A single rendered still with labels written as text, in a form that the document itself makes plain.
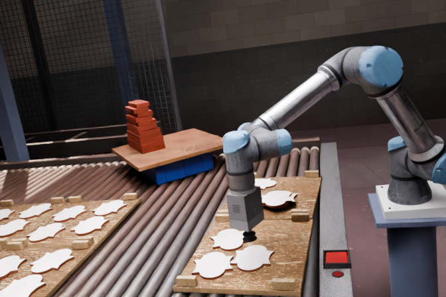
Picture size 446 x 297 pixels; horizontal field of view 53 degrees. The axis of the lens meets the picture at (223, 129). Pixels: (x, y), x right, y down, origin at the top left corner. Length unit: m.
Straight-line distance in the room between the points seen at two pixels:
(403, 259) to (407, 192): 0.26
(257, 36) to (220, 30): 0.53
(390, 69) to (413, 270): 0.80
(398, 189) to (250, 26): 4.82
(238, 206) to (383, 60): 0.58
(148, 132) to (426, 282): 1.38
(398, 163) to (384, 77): 0.43
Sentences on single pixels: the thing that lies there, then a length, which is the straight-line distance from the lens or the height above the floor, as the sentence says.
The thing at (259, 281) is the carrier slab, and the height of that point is 0.94.
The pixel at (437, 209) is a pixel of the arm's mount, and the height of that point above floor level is 0.90.
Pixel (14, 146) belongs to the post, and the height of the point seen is 1.05.
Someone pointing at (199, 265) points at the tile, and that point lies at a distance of 1.36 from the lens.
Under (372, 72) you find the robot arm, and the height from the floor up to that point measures 1.42.
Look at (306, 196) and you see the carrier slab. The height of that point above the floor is 0.94.
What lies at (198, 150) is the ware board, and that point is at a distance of 2.17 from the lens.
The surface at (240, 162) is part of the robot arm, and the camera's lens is 1.21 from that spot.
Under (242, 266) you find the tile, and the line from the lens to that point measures 1.32.
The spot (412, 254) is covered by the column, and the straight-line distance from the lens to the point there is 1.81.
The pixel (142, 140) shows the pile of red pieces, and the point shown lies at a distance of 2.27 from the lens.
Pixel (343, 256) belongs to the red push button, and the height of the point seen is 0.93.
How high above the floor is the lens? 1.61
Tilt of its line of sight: 13 degrees down
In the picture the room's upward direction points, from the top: 8 degrees counter-clockwise
